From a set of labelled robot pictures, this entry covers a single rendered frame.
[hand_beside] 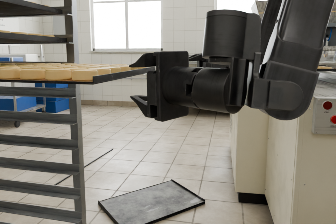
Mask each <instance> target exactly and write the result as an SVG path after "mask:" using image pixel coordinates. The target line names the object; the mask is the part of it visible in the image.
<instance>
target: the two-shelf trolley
mask: <svg viewBox="0 0 336 224"><path fill-rule="evenodd" d="M8 50H9V54H12V51H11V45H9V46H8ZM38 58H41V62H44V60H43V58H44V56H43V46H42V45H40V56H38ZM10 61H11V62H13V61H14V58H13V57H11V58H10ZM11 87H16V83H15V82H12V83H11ZM42 87H43V88H45V83H43V84H42ZM13 100H14V111H15V112H17V111H18V108H17V97H16V96H14V97H13ZM43 103H44V105H42V104H37V106H34V107H32V108H29V109H26V110H23V111H21V112H33V111H36V110H39V109H41V108H42V113H47V112H46V107H47V105H46V98H45V97H44V98H43ZM20 125H21V122H20V121H15V123H14V126H15V127H16V128H19V127H20Z"/></svg>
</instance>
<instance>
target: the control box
mask: <svg viewBox="0 0 336 224"><path fill-rule="evenodd" d="M325 102H331V103H332V108H331V109H330V110H326V109H324V103H325ZM333 116H336V97H314V102H313V117H312V130H311V132H312V133H313V134H321V135H336V124H334V123H332V121H331V119H332V117H333Z"/></svg>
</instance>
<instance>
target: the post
mask: <svg viewBox="0 0 336 224"><path fill-rule="evenodd" d="M64 6H65V7H72V16H65V33H66V35H73V37H74V44H66V53H67V62H75V64H80V58H79V36H78V14H77V0H64ZM68 88H69V89H76V98H69V110H70V115H77V120H78V123H77V124H75V125H70V130H71V140H78V141H79V149H77V150H75V151H73V150H72V164H76V165H80V173H79V174H78V175H76V176H74V175H73V188H78V189H81V197H80V198H79V199H78V200H74V207H75V211H77V212H82V221H81V222H80V223H79V224H87V212H86V190H85V168H84V146H83V124H82V102H81V85H80V84H68Z"/></svg>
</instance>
